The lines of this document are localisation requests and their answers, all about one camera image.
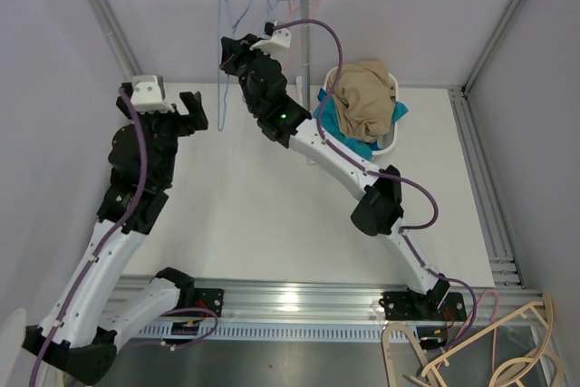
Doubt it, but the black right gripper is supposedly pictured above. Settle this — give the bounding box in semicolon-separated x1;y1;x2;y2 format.
217;36;272;117

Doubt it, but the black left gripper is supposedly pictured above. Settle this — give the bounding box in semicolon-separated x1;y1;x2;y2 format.
117;92;207;186

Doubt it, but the teal t shirt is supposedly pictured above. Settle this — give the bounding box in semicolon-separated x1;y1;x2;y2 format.
313;88;409;160

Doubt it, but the beige tank top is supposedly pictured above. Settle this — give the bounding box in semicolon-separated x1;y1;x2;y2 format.
325;60;396;143

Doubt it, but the dark blue t shirt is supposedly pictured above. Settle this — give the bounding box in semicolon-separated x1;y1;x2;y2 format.
368;141;382;152

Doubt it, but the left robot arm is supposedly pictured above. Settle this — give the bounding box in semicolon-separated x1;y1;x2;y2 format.
23;83;218;386

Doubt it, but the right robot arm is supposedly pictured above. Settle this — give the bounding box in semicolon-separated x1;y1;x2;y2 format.
220;34;463;321

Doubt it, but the white perforated plastic basket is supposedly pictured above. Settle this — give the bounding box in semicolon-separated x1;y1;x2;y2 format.
323;67;399;160

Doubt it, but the beige wooden hangers pile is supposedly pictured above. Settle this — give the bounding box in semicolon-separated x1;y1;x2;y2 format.
381;293;567;386

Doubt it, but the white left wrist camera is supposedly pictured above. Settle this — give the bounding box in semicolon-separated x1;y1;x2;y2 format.
130;75;175;113

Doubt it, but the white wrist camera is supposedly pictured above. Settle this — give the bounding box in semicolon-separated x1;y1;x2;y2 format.
250;22;292;55
130;75;175;113

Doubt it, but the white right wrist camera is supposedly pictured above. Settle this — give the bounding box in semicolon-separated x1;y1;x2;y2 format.
250;22;292;55

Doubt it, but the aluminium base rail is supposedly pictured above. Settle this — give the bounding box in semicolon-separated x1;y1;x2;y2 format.
108;274;545;343

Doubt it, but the aluminium corner frame post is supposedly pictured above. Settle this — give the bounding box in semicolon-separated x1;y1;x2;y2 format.
461;0;556;93

